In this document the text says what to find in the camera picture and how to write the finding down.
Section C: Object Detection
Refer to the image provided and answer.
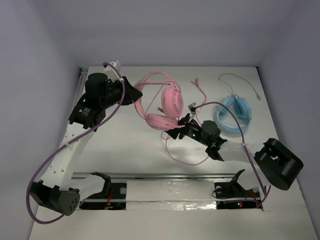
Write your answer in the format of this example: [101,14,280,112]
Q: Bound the aluminium rail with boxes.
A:
[72,67,263,204]

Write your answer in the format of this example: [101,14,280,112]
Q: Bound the pink headphones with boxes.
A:
[134,71,184,131]

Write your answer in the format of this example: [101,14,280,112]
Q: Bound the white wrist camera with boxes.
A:
[102,60,123,81]
[188,102,199,117]

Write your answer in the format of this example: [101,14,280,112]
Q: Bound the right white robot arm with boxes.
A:
[166,114,304,200]

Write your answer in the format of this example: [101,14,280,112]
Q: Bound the green headphone cable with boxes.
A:
[218,72,262,101]

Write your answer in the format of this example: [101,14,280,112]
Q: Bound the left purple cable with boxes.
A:
[26,61,126,225]

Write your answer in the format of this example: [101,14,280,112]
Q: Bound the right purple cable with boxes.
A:
[197,101,272,210]

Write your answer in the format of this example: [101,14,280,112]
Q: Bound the blue headphones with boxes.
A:
[214,95,252,135]

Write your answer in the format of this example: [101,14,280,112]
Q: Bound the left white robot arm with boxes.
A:
[25,71,143,224]

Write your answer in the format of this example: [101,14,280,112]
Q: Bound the pink headphone cable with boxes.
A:
[146,77,213,166]

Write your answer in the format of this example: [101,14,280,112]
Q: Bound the purple cable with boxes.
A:
[197,101,272,210]
[26,61,126,225]

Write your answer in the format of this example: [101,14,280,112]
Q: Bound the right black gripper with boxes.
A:
[163,112,210,147]

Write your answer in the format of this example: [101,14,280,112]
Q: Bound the white foam block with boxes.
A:
[125,180,217,211]

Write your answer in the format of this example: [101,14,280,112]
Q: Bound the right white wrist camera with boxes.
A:
[188,102,199,117]

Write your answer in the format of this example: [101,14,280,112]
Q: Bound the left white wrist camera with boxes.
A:
[102,60,123,81]

